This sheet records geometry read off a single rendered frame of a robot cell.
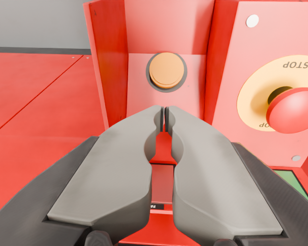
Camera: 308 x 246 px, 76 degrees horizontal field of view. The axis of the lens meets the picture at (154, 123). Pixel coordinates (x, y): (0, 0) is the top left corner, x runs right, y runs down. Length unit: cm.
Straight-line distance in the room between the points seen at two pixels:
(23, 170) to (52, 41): 79
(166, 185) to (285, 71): 14
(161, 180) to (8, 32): 109
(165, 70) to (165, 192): 13
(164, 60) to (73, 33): 85
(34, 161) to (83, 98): 23
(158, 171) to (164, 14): 16
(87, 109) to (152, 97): 31
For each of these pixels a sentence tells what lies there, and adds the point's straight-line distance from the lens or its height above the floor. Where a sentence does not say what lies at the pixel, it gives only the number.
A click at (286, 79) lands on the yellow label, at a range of 19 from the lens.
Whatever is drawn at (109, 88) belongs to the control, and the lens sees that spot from 16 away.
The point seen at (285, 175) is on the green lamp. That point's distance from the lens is 25.
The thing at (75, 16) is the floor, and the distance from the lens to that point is 103.
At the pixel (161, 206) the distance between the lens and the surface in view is 19.
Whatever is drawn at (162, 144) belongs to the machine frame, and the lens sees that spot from 39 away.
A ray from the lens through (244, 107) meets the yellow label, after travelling 19.
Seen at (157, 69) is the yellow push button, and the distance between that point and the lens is 22.
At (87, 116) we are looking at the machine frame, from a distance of 49.
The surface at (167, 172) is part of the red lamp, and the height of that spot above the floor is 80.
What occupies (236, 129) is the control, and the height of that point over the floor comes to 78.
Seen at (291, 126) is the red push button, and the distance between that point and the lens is 18.
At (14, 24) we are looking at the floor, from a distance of 117.
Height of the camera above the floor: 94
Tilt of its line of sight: 54 degrees down
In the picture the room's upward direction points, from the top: 174 degrees counter-clockwise
